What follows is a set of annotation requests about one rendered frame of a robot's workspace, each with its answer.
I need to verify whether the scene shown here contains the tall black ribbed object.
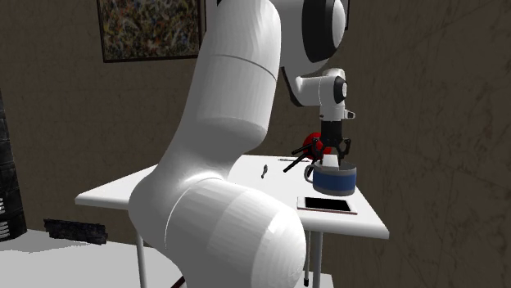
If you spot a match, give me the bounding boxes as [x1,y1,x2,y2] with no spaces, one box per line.
[0,89,29,244]

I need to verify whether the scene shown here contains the flat black block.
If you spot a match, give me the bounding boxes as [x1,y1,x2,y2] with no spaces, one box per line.
[43,218,109,245]

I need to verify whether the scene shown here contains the red round tool black handles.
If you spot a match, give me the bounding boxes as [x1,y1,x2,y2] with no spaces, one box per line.
[283,132,333,173]

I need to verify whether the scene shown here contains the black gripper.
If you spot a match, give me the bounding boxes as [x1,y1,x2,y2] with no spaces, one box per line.
[310,119,352,164]

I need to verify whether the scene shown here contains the grey mug with blue band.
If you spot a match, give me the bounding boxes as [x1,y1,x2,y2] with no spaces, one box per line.
[303,159,358,197]

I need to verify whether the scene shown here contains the white table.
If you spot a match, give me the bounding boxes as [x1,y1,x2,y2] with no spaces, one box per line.
[75,154,391,288]

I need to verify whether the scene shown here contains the framed abstract wall picture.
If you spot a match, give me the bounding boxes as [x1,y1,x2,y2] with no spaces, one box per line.
[96,0,205,64]

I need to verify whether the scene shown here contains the white block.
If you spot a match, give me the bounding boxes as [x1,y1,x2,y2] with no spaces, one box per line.
[321,154,341,169]

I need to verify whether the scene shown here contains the white phone with black screen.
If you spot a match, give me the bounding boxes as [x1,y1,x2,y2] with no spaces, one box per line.
[296,196,359,216]

